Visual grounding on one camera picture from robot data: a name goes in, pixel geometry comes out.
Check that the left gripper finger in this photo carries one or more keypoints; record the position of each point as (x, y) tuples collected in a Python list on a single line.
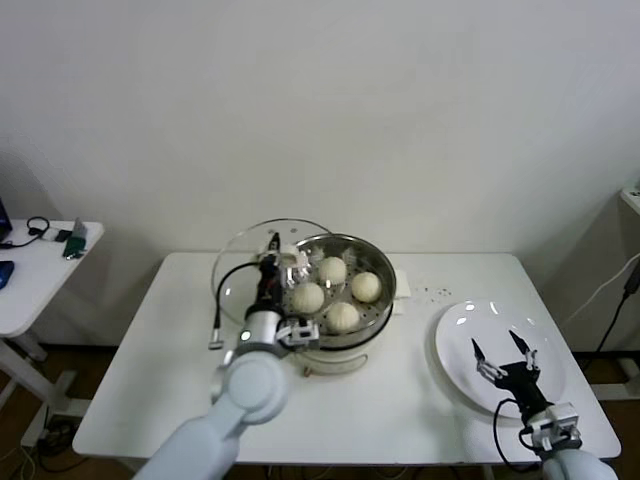
[(274, 244), (286, 274)]

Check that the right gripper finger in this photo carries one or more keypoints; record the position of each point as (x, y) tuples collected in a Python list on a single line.
[(487, 367), (527, 357)]

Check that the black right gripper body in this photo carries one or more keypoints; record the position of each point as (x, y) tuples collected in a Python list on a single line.
[(522, 387)]

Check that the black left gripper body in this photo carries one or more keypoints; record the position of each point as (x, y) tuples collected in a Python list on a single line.
[(267, 290)]

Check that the white steamed baozi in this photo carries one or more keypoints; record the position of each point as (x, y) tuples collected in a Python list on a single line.
[(307, 297), (343, 316), (333, 270), (366, 286)]

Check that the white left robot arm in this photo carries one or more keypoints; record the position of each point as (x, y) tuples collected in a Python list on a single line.
[(250, 390)]

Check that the perforated steel steamer basket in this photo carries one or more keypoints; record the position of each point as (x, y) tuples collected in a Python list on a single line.
[(370, 260)]

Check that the white round plate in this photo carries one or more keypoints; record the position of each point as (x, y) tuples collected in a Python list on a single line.
[(460, 340)]

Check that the scattered brown crumbs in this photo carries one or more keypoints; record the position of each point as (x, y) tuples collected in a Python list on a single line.
[(441, 291)]

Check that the white electric cooker base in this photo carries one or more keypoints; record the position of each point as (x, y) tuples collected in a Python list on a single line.
[(340, 362)]

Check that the black power adapter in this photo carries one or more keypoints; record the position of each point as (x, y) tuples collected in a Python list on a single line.
[(631, 281)]

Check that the green grey hand tool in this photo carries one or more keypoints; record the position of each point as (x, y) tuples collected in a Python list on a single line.
[(74, 247)]

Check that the small black device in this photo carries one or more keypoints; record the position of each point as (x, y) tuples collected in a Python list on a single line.
[(61, 236)]

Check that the small white device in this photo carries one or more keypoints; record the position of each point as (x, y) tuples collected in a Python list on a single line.
[(48, 235)]

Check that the white side table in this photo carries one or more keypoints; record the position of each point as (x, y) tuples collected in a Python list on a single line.
[(40, 280)]

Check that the blue computer mouse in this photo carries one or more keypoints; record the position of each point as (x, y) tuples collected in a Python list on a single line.
[(5, 274)]

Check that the laptop screen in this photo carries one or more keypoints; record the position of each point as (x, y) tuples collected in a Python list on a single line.
[(2, 220)]

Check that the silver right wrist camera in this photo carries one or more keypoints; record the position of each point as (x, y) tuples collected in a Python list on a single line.
[(557, 425)]

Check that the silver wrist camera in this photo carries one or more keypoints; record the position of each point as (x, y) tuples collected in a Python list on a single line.
[(300, 332), (557, 425)]

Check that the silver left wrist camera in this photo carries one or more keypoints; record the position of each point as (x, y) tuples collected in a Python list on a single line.
[(300, 332)]

